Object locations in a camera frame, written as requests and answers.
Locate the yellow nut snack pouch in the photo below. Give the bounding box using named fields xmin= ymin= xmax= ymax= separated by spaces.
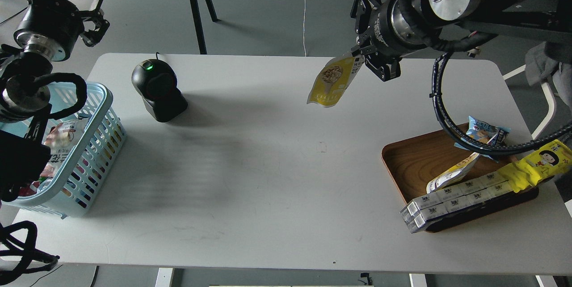
xmin=307 ymin=51 xmax=365 ymax=108

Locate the black barcode scanner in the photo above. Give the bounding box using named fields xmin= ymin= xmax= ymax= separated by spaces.
xmin=131 ymin=52 xmax=188 ymax=122

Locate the yellow cartoon snack pack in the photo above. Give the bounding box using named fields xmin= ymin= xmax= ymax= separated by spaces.
xmin=497 ymin=139 xmax=572 ymax=193

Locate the blue snack bag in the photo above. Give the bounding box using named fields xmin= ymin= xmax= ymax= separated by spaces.
xmin=466 ymin=116 xmax=511 ymax=146

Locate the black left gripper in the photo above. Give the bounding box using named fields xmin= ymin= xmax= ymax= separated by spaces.
xmin=13 ymin=0 xmax=110 ymax=62

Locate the light blue plastic basket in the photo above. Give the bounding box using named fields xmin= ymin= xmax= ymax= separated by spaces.
xmin=8 ymin=82 xmax=127 ymax=218

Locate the silver boxed snack strip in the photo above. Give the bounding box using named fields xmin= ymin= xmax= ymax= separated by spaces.
xmin=399 ymin=172 xmax=513 ymax=233

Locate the red white snack bag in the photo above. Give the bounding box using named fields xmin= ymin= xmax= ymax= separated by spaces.
xmin=20 ymin=118 xmax=88 ymax=197

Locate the white yellow snack pouch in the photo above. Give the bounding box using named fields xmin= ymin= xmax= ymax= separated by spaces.
xmin=426 ymin=152 xmax=480 ymax=194

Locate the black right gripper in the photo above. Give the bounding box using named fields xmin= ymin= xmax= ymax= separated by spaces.
xmin=356 ymin=0 xmax=403 ymax=82

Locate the brown wooden tray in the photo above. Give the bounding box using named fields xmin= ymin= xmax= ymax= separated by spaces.
xmin=381 ymin=130 xmax=539 ymax=232

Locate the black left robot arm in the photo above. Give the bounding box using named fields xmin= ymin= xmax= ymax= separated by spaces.
xmin=0 ymin=0 xmax=110 ymax=202

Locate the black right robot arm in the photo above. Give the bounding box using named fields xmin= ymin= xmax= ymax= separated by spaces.
xmin=351 ymin=0 xmax=571 ymax=81

